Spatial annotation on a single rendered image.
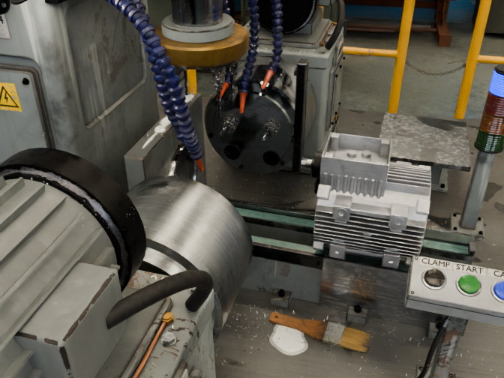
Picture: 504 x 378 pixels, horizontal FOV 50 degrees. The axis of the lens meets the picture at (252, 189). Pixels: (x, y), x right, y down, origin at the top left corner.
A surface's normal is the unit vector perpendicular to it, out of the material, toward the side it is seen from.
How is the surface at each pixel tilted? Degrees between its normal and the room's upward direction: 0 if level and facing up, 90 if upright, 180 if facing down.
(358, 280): 90
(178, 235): 24
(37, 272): 49
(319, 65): 90
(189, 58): 90
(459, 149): 0
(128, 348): 0
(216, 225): 43
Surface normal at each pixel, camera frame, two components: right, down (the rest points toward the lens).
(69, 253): 0.82, -0.30
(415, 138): 0.00, -0.83
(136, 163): -0.28, 0.53
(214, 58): 0.33, 0.52
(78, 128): 0.96, 0.15
